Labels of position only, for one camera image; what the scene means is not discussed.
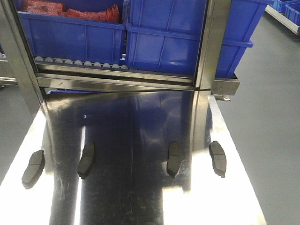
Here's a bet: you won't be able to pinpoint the grey brake pad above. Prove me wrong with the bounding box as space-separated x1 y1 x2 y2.
166 142 182 177
209 141 227 178
77 142 96 179
22 150 45 189

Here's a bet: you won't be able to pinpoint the right blue plastic bin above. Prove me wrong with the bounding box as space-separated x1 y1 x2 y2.
126 0 270 78

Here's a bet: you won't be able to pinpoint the blue plastic bin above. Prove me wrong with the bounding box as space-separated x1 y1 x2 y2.
126 0 270 78
14 0 126 64

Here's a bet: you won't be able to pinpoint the roller track strip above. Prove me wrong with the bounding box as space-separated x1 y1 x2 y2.
34 56 129 70

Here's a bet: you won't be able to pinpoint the left blue plastic bin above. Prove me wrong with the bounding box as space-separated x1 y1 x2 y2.
14 0 126 64

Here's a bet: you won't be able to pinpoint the distant blue bins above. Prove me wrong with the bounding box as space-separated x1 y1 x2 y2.
271 0 300 25

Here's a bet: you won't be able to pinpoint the stainless steel rack frame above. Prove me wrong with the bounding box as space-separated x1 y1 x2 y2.
0 0 232 115

